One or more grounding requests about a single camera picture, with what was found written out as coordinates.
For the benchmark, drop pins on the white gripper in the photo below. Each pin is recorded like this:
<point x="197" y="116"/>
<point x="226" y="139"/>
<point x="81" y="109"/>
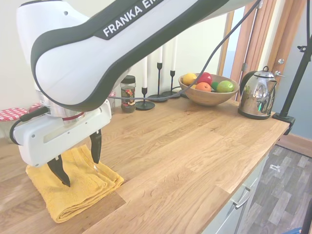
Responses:
<point x="61" y="139"/>

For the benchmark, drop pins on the yellow towel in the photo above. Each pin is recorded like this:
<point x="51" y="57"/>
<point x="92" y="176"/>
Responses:
<point x="80" y="195"/>

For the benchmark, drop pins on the white counter cabinet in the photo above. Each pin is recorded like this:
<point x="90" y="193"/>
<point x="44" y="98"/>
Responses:
<point x="219" y="226"/>

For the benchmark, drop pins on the glass jar red checked lid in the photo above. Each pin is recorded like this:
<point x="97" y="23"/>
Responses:
<point x="112" y="102"/>
<point x="12" y="114"/>
<point x="34" y="107"/>

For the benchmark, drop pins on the coffee jar black lid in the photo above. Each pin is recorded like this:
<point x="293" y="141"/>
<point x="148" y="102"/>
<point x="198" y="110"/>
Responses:
<point x="128" y="90"/>

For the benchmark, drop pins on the black candle holder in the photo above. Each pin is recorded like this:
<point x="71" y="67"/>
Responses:
<point x="144" y="105"/>
<point x="159" y="80"/>
<point x="172" y="83"/>

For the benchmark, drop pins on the yellow lemon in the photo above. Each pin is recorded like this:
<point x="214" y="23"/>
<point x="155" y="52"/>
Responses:
<point x="189" y="78"/>

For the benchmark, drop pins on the orange fruit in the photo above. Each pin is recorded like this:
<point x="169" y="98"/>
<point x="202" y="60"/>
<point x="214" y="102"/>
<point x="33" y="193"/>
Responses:
<point x="203" y="87"/>

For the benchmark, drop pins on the wooden fruit bowl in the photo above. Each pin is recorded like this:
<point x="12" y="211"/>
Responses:
<point x="209" y="98"/>

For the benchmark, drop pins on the red apple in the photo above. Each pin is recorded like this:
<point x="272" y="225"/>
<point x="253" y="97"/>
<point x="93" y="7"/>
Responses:
<point x="206" y="77"/>

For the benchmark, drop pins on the dark green fruit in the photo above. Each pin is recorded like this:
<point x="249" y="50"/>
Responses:
<point x="214" y="86"/>

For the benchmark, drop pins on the green apple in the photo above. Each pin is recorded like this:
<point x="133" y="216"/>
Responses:
<point x="225" y="86"/>

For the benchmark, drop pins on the shiny steel kettle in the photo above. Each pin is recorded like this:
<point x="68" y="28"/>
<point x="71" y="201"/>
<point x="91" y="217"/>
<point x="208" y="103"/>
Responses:
<point x="257" y="97"/>

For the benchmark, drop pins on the metal door hinge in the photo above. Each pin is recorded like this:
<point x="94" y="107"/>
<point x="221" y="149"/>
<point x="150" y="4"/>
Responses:
<point x="245" y="67"/>

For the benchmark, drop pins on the small white floor item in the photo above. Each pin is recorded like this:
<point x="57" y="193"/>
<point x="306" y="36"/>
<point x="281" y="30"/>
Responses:
<point x="275" y="168"/>

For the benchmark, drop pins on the round metal door lock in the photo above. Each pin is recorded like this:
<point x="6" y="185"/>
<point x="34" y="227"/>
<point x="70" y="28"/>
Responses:
<point x="281" y="61"/>

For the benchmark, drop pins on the black tripod leg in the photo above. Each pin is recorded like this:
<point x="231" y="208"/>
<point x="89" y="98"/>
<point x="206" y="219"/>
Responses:
<point x="307" y="219"/>

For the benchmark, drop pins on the black clamp camera stand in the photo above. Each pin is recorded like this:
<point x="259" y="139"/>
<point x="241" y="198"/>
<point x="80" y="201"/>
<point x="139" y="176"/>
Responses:
<point x="292" y="92"/>

